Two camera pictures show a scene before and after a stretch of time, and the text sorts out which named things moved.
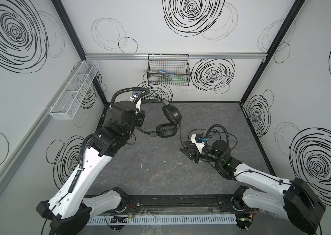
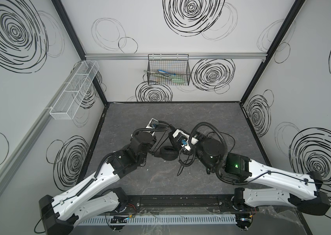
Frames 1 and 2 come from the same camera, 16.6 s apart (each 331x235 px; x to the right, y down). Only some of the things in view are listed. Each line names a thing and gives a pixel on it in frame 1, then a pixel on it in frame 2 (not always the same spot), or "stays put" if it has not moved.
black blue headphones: [172, 115] -> [171, 152]
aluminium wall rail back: [191, 57] stays put
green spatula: [176, 80] stays put
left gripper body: [140, 118] -> [156, 136]
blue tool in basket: [160, 71] stays put
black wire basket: [170, 69] stays put
